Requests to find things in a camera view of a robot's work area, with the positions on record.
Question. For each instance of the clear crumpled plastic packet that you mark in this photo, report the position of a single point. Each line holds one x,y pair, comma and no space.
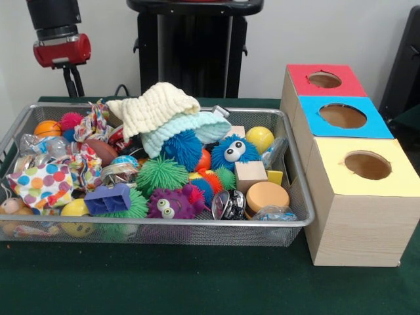
274,213

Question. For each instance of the red black packet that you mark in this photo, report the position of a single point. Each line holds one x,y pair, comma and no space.
118,138

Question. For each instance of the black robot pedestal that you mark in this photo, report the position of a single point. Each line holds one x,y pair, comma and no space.
197,52

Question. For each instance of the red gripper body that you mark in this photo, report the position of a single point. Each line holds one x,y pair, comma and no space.
62,51

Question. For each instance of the clear blue plastic packet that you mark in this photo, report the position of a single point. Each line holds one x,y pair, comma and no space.
275,152

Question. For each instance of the blue globe ball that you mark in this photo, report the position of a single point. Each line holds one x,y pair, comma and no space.
125,160

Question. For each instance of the black chair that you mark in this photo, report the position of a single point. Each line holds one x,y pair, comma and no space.
403,72

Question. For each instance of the purple spiky ball with eyes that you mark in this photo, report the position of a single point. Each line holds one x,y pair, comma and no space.
172,203

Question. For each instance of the yellow block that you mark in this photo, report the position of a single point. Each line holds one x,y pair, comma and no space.
275,177

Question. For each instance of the small orange basketball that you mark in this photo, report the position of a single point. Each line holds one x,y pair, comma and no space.
47,128

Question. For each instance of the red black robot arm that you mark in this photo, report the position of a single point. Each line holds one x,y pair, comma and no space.
54,18

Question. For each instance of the mint green knit cloth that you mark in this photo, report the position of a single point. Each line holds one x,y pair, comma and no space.
190,128

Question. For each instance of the purple plastic block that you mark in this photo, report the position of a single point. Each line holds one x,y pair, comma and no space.
108,199

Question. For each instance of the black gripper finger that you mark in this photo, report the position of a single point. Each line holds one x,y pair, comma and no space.
68,81
78,81

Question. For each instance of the wooden cube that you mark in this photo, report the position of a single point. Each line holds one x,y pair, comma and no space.
251,176

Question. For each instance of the cream waffle cloth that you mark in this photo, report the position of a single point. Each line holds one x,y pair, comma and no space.
154,108

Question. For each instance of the wooden box with three holes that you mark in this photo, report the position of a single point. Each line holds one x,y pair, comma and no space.
357,216

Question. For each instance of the yellow smiley ball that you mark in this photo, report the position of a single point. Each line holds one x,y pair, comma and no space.
77,216

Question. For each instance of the silver can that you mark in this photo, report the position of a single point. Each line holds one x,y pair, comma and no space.
119,174

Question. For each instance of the blue fuzzy ball with eyes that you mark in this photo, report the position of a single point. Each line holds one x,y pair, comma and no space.
235,152

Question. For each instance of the pink spiky ball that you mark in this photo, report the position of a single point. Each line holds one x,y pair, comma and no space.
69,121

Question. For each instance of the brown toy football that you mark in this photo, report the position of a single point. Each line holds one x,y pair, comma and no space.
102,151

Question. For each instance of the clear mesh bin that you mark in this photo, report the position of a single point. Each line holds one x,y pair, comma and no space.
292,197

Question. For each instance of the small green spiky ball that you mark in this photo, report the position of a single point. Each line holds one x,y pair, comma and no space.
161,174

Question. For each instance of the polka dot cloth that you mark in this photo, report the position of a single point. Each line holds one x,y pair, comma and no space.
46,184

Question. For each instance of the large green spiky ball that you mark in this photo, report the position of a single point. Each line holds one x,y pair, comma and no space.
139,207

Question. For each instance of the round wooden disc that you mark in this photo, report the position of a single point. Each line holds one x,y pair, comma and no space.
266,197

